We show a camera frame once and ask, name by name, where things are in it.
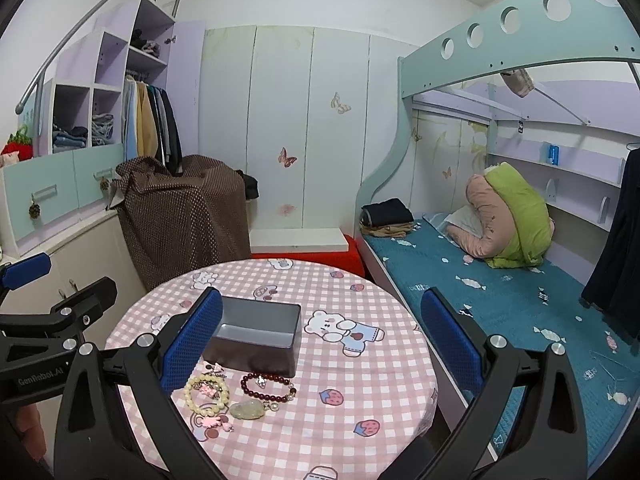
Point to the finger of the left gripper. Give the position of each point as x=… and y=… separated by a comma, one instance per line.
x=67, y=319
x=23, y=272

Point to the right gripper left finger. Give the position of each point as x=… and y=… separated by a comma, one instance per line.
x=94, y=438

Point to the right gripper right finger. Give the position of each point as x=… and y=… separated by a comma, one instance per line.
x=525, y=419

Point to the cream bead bracelet pink charms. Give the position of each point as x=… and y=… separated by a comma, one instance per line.
x=208, y=398

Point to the pale jade pendant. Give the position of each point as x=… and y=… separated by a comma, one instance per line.
x=251, y=409

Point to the strawberry plush toy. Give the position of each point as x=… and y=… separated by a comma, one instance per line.
x=18, y=148

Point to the brown polka dot cloth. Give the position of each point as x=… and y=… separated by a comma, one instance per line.
x=176, y=224

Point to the dark metal tin box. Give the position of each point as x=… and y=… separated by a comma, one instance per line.
x=257, y=337

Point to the pink checkered tablecloth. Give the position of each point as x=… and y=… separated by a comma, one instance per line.
x=327, y=377

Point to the hanging clothes row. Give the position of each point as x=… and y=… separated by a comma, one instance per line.
x=149, y=126

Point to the pink green rolled quilt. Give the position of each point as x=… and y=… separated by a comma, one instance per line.
x=515, y=218

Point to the purple white shelf wardrobe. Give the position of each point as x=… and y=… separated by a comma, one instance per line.
x=75, y=120

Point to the white flat board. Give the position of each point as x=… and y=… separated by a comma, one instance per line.
x=294, y=241

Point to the white pillow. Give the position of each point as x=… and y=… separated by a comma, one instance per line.
x=467, y=220

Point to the red storage box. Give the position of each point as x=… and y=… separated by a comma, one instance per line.
x=349, y=261

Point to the folded dark clothes stack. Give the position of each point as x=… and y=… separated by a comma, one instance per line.
x=390, y=218

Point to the blue small box on shelf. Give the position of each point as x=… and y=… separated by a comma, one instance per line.
x=553, y=155

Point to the teal bunk bed frame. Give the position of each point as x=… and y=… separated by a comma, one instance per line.
x=534, y=73

